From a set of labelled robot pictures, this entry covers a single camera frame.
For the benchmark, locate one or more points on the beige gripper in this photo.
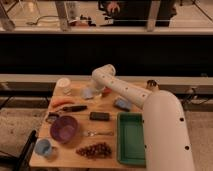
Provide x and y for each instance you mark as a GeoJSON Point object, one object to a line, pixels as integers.
{"type": "Point", "coordinates": [94, 92]}

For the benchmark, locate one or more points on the grey-blue towel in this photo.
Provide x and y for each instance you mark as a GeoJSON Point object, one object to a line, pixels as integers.
{"type": "Point", "coordinates": [86, 93]}

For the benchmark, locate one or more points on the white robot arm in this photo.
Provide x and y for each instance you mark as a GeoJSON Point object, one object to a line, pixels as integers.
{"type": "Point", "coordinates": [166, 137]}

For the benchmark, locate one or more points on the red-orange bowl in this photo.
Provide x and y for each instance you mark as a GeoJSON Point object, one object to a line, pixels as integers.
{"type": "Point", "coordinates": [106, 91]}

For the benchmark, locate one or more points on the purple bowl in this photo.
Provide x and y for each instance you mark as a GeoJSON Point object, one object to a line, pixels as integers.
{"type": "Point", "coordinates": [63, 129]}

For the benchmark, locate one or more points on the black rectangular block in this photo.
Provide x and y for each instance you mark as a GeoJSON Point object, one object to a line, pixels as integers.
{"type": "Point", "coordinates": [99, 116]}

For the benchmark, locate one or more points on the blue sponge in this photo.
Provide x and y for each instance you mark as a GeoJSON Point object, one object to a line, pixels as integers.
{"type": "Point", "coordinates": [123, 104]}

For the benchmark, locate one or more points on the white cup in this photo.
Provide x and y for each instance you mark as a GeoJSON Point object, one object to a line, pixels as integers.
{"type": "Point", "coordinates": [64, 84]}

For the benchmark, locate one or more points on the silver fork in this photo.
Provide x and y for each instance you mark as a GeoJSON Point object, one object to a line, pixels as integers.
{"type": "Point", "coordinates": [90, 133]}

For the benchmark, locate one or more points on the orange carrot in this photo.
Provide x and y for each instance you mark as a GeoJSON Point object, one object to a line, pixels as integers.
{"type": "Point", "coordinates": [60, 102]}

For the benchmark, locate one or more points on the green plastic tray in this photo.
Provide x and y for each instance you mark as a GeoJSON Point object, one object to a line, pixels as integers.
{"type": "Point", "coordinates": [130, 139]}

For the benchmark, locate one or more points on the small black clip object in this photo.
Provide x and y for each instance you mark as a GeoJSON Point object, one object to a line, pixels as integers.
{"type": "Point", "coordinates": [51, 117]}

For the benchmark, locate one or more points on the bunch of red grapes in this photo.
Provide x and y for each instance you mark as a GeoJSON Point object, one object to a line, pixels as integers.
{"type": "Point", "coordinates": [98, 150]}

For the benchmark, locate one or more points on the light blue mug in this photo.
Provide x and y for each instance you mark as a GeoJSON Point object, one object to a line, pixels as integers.
{"type": "Point", "coordinates": [44, 148]}

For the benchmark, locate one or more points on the black-handled knife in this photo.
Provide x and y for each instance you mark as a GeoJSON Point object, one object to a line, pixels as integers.
{"type": "Point", "coordinates": [76, 108]}

